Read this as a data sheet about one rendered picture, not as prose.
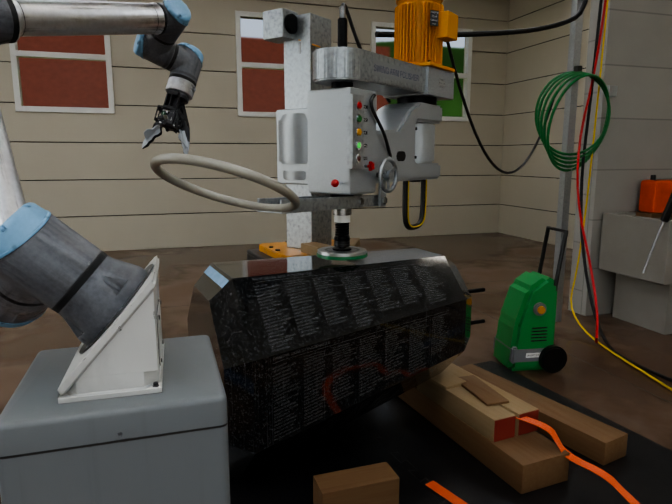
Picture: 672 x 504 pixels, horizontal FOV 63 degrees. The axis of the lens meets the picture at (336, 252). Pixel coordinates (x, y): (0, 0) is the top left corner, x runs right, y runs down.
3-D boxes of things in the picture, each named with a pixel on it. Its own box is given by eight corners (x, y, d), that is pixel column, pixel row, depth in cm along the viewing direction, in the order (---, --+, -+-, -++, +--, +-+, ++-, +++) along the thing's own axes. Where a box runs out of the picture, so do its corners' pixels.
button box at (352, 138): (358, 168, 223) (358, 96, 218) (363, 168, 221) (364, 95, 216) (347, 168, 216) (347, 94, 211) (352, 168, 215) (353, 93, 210)
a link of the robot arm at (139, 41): (146, 14, 172) (183, 33, 179) (131, 38, 179) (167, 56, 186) (143, 34, 167) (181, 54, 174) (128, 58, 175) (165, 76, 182)
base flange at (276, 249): (257, 249, 336) (257, 242, 335) (330, 244, 356) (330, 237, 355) (283, 263, 292) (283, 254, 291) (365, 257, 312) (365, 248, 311)
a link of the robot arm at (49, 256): (66, 293, 102) (-22, 233, 96) (39, 322, 113) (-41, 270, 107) (112, 239, 112) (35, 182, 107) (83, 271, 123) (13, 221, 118)
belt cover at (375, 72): (410, 109, 299) (411, 77, 296) (453, 106, 285) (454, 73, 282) (298, 92, 222) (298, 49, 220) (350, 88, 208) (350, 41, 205)
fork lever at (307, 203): (353, 203, 258) (354, 193, 257) (389, 206, 247) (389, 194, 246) (250, 211, 202) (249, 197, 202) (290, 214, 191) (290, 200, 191)
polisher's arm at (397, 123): (406, 197, 300) (408, 104, 292) (445, 198, 287) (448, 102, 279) (326, 206, 241) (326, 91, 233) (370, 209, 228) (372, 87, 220)
